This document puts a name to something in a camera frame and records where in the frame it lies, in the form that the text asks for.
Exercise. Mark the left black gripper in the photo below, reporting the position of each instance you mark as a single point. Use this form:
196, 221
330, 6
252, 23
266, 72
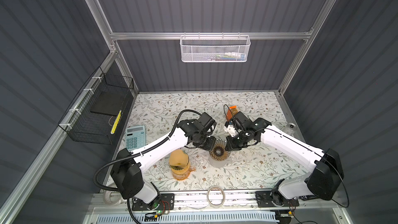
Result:
204, 141

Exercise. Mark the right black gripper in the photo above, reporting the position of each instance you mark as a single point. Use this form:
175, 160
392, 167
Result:
234, 141

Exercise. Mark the grey glass dripper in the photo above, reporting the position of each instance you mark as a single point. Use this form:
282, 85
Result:
219, 151

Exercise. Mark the orange glass carafe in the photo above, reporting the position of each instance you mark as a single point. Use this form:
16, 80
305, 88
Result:
184, 176

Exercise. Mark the green glass dripper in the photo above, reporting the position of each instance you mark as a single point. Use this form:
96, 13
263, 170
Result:
179, 168

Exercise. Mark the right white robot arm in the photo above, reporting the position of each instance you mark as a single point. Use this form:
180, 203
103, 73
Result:
324, 169

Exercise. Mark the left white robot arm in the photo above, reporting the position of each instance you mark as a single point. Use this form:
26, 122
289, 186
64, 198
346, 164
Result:
129, 166

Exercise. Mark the orange coffee filter box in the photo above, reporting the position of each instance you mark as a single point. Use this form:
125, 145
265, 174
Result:
231, 111

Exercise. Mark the tape roll centre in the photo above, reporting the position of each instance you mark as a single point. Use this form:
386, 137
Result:
215, 197

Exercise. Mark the clear plastic bottle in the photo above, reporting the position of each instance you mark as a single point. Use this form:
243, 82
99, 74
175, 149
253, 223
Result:
291, 126

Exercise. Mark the light blue calculator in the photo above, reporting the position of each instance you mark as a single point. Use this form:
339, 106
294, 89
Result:
135, 137

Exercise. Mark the yellow striped stick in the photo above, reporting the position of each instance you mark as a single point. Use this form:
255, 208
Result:
116, 123

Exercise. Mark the clear tape roll left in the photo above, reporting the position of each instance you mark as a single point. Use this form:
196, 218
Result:
112, 198

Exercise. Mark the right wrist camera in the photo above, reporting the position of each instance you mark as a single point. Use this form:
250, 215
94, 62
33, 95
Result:
230, 129

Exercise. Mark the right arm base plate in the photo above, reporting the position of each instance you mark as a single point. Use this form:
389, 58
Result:
265, 198

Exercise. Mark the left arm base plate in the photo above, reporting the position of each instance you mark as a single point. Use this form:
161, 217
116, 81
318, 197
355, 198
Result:
165, 202

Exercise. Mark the white vented cable duct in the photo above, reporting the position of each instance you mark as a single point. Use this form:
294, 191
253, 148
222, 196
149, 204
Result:
211, 217

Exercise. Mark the white wire basket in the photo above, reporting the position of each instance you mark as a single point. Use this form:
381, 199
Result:
214, 48

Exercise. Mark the black wire basket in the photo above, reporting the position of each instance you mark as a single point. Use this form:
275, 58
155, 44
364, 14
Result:
90, 118

